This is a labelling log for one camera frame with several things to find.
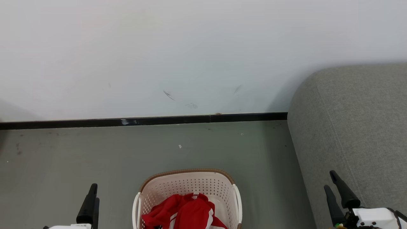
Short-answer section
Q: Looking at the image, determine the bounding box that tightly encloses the red white garment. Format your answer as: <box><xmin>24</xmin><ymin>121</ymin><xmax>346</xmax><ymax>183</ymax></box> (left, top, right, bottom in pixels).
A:
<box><xmin>141</xmin><ymin>193</ymin><xmax>228</xmax><ymax>229</ymax></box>

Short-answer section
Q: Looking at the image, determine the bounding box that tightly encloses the cream perforated laundry basket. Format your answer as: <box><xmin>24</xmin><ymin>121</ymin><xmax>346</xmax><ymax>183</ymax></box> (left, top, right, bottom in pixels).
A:
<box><xmin>132</xmin><ymin>169</ymin><xmax>243</xmax><ymax>229</ymax></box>

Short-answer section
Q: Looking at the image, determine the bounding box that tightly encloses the grey fabric sofa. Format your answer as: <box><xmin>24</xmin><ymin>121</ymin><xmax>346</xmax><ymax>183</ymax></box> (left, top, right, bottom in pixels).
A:
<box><xmin>287</xmin><ymin>64</ymin><xmax>407</xmax><ymax>229</ymax></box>

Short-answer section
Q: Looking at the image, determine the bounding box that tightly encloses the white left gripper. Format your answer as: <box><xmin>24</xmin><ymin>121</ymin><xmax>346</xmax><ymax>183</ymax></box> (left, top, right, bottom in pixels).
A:
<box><xmin>43</xmin><ymin>184</ymin><xmax>100</xmax><ymax>229</ymax></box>

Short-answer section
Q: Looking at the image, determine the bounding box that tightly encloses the black wall baseboard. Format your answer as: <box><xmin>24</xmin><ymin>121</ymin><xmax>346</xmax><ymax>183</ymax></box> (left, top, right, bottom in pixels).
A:
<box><xmin>0</xmin><ymin>112</ymin><xmax>288</xmax><ymax>130</ymax></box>

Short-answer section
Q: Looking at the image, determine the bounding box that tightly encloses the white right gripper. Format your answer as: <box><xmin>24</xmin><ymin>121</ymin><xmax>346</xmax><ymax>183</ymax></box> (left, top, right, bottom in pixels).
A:
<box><xmin>324</xmin><ymin>170</ymin><xmax>407</xmax><ymax>229</ymax></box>

